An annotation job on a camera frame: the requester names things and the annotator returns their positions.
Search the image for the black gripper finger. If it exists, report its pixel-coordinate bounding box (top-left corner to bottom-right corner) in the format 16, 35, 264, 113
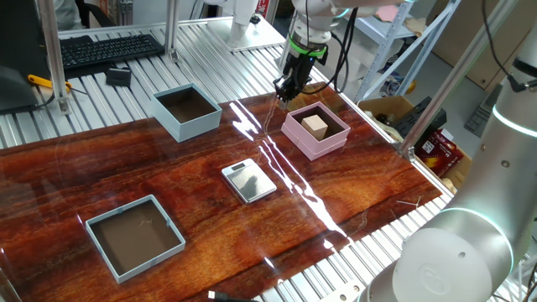
273, 75, 290, 102
287, 79, 305, 103

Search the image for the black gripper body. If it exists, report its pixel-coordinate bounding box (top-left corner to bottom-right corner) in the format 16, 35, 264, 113
281, 53, 316, 91

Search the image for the light wooden cube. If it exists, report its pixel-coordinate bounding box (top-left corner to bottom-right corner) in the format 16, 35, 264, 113
300, 113, 329, 142

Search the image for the pink cardboard box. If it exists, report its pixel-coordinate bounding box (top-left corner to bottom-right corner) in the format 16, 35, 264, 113
280, 101, 352, 162

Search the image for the open cardboard box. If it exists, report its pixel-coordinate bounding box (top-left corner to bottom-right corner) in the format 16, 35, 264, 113
357, 95, 416, 127

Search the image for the deep light blue box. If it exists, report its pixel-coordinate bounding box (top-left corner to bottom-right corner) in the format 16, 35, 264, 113
149, 82, 223, 143

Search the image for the red printed box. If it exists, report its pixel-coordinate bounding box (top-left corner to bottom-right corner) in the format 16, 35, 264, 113
414, 128, 466, 178

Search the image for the small black box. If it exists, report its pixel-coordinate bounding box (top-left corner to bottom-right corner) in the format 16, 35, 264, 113
105, 66, 133, 88

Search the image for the shallow light blue box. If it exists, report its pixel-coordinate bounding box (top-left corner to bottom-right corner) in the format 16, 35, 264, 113
85, 194, 186, 285

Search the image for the silver digital scale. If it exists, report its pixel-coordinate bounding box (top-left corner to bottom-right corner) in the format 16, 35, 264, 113
221, 158, 279, 206

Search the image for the pink cloth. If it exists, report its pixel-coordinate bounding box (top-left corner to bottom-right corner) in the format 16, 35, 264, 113
375, 3, 399, 23

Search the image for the beige crumpled cloth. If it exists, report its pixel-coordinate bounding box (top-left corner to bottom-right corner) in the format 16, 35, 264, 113
404, 16, 427, 38

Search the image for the black power strip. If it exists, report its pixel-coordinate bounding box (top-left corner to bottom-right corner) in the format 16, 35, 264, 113
394, 96, 448, 139

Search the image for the black keyboard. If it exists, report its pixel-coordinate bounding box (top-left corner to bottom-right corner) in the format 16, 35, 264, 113
58, 33, 165, 71

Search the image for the wood grain table mat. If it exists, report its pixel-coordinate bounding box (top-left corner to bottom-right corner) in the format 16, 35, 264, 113
0, 81, 445, 302

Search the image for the grey ribbed pad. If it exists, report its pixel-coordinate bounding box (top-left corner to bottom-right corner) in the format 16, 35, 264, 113
463, 82, 503, 138

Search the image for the black office chair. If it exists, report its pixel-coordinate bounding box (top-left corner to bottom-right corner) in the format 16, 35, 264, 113
74, 0, 117, 29

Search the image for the person in light shirt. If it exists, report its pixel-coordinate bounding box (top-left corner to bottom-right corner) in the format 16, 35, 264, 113
52, 0, 87, 31

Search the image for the black monitor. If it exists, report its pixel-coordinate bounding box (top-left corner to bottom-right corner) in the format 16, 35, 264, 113
0, 0, 54, 115

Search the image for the white shelf frame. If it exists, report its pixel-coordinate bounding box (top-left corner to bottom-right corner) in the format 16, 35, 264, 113
354, 0, 456, 102

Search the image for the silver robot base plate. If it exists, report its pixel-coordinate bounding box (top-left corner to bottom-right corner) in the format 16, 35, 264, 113
316, 279, 367, 302

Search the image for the black USB cable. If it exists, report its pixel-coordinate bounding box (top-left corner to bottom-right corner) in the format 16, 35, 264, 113
207, 289, 257, 302

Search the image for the yellow handled tool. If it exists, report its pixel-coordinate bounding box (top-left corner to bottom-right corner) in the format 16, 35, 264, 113
27, 74, 89, 96

